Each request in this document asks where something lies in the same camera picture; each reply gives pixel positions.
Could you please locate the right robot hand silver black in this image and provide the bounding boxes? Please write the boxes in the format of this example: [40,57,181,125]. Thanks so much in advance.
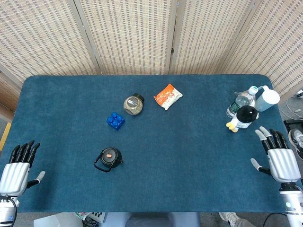
[250,126,303,184]

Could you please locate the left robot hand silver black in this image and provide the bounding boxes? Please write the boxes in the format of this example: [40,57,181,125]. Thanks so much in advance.
[0,140,46,197]

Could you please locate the small black kettle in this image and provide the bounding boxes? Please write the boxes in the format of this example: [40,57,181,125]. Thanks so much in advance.
[93,147,124,173]

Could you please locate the grey sneaker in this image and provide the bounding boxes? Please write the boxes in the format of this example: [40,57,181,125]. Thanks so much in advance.
[288,129,303,160]

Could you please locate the black floor device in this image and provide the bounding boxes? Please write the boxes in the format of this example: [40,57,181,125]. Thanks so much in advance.
[283,119,303,133]

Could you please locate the penguin plush toy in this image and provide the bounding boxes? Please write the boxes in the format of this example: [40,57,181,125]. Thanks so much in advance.
[225,105,259,133]

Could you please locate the white box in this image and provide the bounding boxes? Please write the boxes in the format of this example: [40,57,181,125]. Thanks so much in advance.
[33,212,83,227]

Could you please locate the pale blue plastic pitcher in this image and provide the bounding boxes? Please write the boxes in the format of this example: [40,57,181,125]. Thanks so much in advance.
[254,85,281,112]

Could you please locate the grey trouser leg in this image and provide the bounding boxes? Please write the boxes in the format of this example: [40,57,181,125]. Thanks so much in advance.
[233,218,257,227]

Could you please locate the clear plastic water bottle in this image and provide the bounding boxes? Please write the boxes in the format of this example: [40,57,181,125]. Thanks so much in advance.
[226,86,258,119]

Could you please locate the white sneaker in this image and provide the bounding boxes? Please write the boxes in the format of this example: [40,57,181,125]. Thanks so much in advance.
[218,212,242,227]

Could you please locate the black white checkered board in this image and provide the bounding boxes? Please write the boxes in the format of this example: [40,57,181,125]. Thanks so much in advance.
[91,212,107,223]

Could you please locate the blue felt table cover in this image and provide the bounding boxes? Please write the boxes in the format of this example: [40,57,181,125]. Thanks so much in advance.
[0,74,303,213]

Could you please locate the blue toy building brick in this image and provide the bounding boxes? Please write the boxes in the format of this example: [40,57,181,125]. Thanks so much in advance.
[106,111,126,131]

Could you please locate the orange white snack packet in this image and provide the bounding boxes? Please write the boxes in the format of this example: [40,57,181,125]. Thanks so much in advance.
[153,83,183,111]

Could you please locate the round glass jar black lid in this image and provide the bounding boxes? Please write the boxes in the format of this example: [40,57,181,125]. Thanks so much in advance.
[123,93,145,116]

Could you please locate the woven folding screen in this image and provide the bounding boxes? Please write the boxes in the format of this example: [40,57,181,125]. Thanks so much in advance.
[0,0,303,105]

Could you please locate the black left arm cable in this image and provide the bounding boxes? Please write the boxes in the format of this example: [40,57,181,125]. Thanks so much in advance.
[0,195,18,225]

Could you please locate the white floor cable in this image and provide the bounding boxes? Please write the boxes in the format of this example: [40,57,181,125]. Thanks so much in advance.
[285,96,303,119]

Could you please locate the black floor cable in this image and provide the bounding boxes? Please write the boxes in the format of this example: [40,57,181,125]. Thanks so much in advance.
[262,212,288,227]

